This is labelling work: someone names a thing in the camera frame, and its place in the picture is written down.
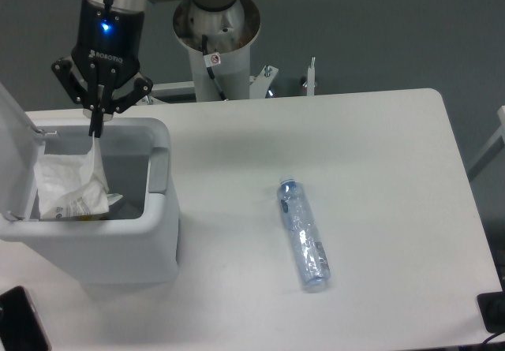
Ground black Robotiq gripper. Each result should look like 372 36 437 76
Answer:
51 0 153 137

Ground white plastic wrapper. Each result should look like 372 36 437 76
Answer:
34 137 122 220

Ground clear plastic water bottle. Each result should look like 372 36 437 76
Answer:
276 176 331 293

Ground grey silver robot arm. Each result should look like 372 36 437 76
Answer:
51 0 238 138

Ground white open trash can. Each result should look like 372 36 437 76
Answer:
1 90 179 284

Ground black smartphone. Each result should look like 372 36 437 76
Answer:
1 286 51 350

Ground black device at table corner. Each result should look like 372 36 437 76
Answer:
477 291 504 333

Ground white metal frame bracket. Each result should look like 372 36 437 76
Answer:
137 56 318 106

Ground white post at right edge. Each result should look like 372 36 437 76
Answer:
466 106 504 182

